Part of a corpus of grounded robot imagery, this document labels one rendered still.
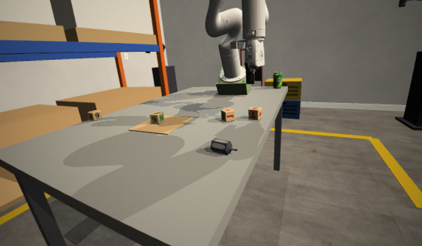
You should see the green drink can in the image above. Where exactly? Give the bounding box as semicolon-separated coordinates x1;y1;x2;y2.
273;72;282;89

